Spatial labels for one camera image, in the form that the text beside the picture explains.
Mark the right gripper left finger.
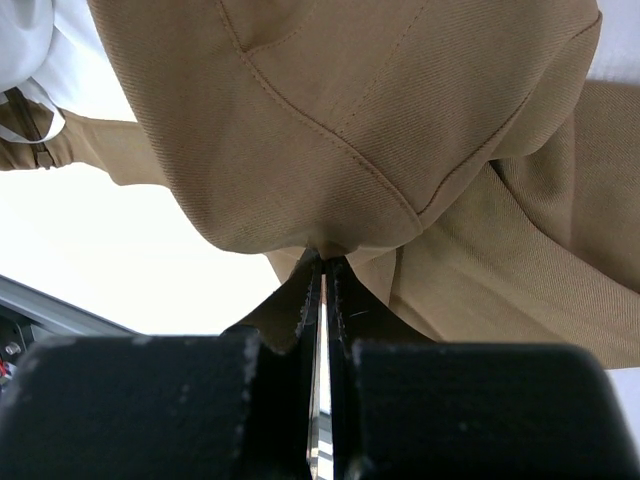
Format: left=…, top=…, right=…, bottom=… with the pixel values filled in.
left=1, top=251, right=323, bottom=479

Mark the tan brown skirt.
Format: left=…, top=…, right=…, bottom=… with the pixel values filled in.
left=1, top=1, right=639, bottom=369

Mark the aluminium mounting rail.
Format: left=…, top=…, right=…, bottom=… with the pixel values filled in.
left=1, top=275, right=136, bottom=384

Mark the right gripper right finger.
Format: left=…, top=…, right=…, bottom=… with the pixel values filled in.
left=324, top=258, right=639, bottom=479

